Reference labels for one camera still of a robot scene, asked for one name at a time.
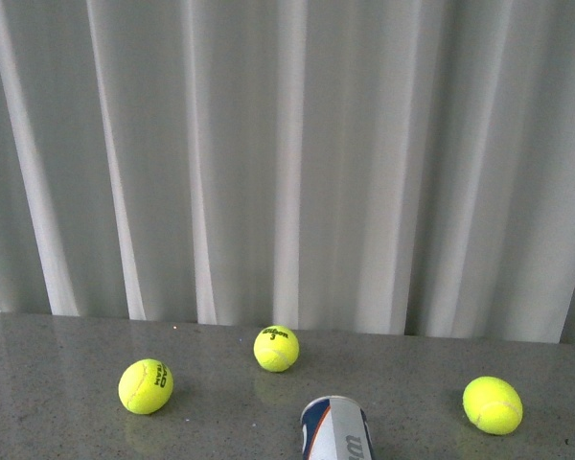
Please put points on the Wilson tennis ball can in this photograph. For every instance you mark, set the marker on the Wilson tennis ball can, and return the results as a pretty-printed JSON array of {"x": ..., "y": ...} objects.
[{"x": 335, "y": 427}]

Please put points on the Head Team tennis ball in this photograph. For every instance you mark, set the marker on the Head Team tennis ball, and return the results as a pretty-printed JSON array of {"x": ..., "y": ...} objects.
[{"x": 145, "y": 386}]

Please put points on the white pleated curtain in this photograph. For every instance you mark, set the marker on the white pleated curtain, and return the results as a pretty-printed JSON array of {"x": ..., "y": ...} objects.
[{"x": 391, "y": 167}]

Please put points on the Wilson 3 tennis ball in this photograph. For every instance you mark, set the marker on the Wilson 3 tennis ball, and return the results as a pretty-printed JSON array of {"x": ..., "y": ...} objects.
[{"x": 276, "y": 348}]

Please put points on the plain yellow tennis ball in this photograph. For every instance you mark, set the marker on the plain yellow tennis ball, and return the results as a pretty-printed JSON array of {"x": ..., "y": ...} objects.
[{"x": 493, "y": 405}]

